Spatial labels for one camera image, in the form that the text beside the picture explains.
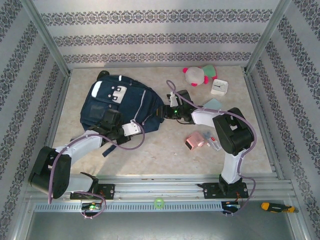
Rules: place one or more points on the navy blue student backpack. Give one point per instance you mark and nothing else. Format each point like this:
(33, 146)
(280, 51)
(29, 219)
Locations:
(135, 100)

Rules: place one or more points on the small pink box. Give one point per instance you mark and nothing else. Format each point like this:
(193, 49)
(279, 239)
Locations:
(194, 141)

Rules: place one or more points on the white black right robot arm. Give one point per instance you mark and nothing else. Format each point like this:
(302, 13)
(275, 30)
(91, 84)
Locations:
(231, 167)

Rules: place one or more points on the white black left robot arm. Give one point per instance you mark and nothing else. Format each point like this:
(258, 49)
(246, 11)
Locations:
(80, 147)

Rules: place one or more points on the white pink green plush toy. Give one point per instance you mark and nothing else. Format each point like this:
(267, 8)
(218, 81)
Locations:
(196, 76)

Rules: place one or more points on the white square alarm clock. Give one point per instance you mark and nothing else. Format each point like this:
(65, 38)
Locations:
(219, 87)

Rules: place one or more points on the black computer mouse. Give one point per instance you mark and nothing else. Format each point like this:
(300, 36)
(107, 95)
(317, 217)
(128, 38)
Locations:
(103, 73)

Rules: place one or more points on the controller board with green light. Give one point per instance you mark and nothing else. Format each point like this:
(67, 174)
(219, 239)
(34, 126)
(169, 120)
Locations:
(231, 205)
(92, 206)

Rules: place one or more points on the orange black screwdriver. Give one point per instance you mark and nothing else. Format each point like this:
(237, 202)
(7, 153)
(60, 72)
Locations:
(275, 207)

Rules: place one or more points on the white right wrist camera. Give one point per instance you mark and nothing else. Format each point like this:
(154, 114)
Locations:
(173, 99)

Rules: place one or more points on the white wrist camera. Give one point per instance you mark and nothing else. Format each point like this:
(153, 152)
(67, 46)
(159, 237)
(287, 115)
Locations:
(173, 99)
(131, 128)

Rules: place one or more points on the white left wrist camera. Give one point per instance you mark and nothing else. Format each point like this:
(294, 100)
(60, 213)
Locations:
(131, 128)

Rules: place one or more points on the aluminium side rail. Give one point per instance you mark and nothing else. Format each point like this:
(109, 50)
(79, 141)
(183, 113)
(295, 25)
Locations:
(262, 125)
(55, 125)

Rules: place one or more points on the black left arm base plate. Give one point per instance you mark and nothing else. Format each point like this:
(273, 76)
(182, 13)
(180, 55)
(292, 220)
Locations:
(107, 191)

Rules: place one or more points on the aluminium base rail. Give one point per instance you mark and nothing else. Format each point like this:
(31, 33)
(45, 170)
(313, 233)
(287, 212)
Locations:
(162, 188)

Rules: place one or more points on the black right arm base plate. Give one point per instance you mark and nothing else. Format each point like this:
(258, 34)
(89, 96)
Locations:
(210, 191)

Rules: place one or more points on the aluminium frame post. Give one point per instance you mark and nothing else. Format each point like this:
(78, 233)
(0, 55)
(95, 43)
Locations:
(46, 37)
(266, 37)

